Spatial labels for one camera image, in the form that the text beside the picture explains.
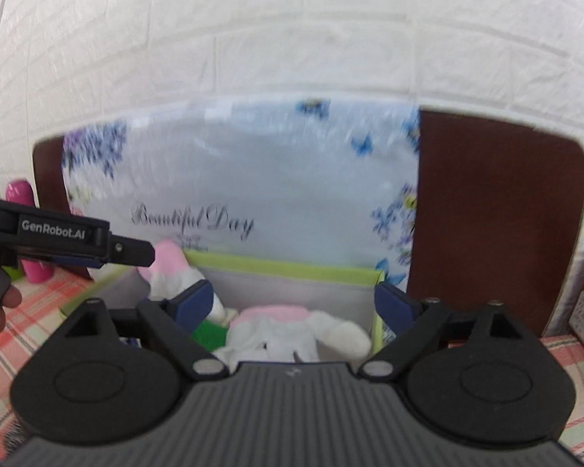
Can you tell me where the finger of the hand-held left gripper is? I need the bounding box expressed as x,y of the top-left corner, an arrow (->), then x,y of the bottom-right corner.
49,253 -> 109,281
108,235 -> 155,267

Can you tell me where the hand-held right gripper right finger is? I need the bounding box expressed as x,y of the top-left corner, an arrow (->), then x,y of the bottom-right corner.
357,282 -> 536,381

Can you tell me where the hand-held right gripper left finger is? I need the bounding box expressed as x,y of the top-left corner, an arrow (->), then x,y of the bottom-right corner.
58,279 -> 229,381

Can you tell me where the small green box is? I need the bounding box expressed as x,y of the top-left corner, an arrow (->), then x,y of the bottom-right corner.
191,320 -> 229,351

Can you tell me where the white glove with pink cuff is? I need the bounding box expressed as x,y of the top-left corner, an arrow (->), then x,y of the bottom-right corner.
213,304 -> 372,363
140,241 -> 227,324

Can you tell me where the light green box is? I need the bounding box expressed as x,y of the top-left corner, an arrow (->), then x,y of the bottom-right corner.
61,248 -> 385,363

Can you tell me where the pink bottle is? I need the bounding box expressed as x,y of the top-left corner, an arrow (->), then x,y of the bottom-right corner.
6,179 -> 54,283

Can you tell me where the plaid blanket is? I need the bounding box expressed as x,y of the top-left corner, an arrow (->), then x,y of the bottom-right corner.
0,267 -> 584,465

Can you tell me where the brown wooden headboard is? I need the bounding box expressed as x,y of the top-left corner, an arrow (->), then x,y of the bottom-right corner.
32,107 -> 584,339

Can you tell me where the floral plastic bag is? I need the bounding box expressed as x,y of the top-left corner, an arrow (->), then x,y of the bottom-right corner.
61,95 -> 422,293

